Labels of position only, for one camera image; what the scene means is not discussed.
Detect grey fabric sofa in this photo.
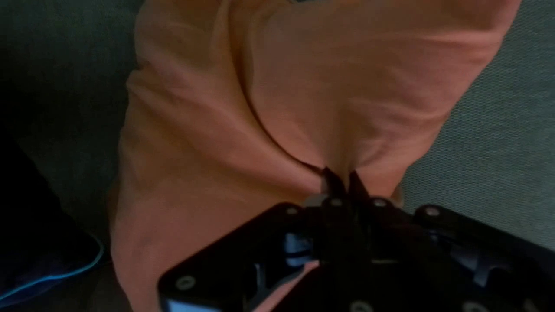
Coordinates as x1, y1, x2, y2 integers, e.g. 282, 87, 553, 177
0, 0, 555, 312

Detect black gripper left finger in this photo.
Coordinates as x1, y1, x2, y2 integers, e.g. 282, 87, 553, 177
158, 166, 348, 312

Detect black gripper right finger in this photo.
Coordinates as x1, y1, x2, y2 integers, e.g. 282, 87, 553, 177
345, 170, 555, 312

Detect dark navy pillow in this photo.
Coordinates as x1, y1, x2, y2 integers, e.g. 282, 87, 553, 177
0, 132, 105, 309

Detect orange cloth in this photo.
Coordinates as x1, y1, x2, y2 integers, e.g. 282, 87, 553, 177
109, 0, 522, 312

